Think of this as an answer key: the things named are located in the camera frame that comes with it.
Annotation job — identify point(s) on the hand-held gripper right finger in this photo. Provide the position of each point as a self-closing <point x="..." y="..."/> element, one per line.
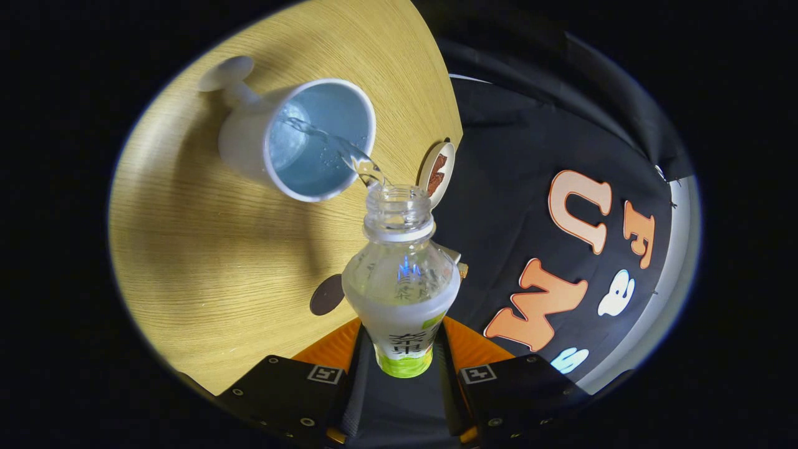
<point x="517" y="393"/>

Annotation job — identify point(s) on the wooden table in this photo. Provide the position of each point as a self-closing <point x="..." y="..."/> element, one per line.
<point x="206" y="262"/>

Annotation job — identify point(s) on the white toaster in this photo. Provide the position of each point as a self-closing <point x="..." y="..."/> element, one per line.
<point x="452" y="253"/>

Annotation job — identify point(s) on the round white plate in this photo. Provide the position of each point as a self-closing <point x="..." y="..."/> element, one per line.
<point x="447" y="181"/>

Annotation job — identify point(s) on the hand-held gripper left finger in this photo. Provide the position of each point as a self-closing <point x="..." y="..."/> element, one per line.
<point x="312" y="399"/>

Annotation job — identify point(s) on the brown food piece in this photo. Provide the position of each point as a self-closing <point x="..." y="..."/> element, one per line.
<point x="433" y="184"/>
<point x="440" y="163"/>

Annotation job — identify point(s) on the clear juice bottle green label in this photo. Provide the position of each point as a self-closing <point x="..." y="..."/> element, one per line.
<point x="402" y="293"/>

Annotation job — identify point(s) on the dark brown round coaster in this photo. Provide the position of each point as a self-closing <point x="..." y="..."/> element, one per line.
<point x="326" y="295"/>

